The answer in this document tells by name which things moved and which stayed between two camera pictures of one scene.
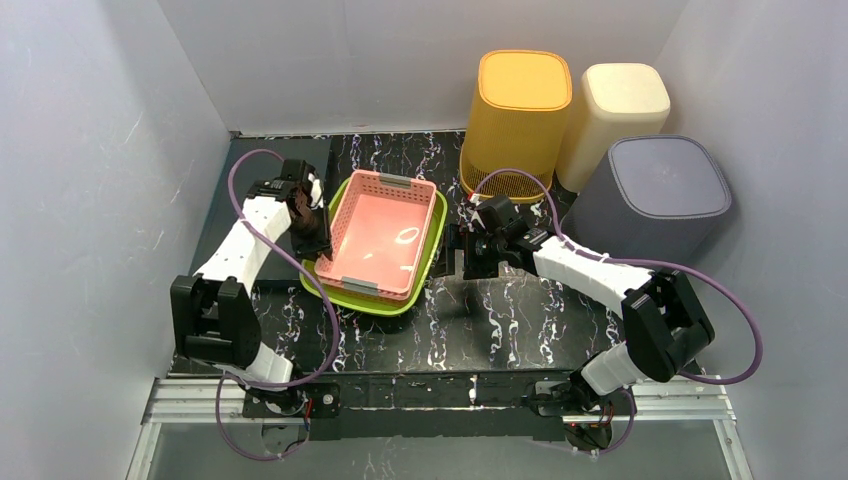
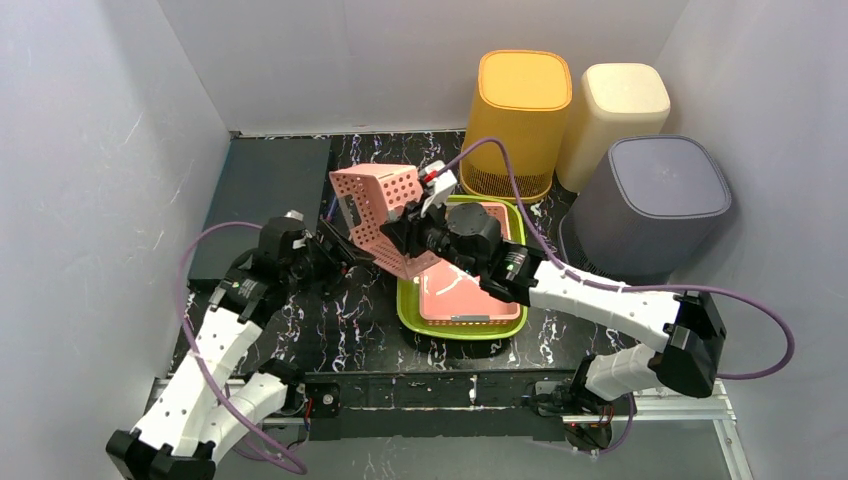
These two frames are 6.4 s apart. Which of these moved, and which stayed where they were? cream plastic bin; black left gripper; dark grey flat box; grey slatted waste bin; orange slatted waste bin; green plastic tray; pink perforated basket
Moved: pink perforated basket; green plastic tray; black left gripper
Stayed: cream plastic bin; dark grey flat box; grey slatted waste bin; orange slatted waste bin
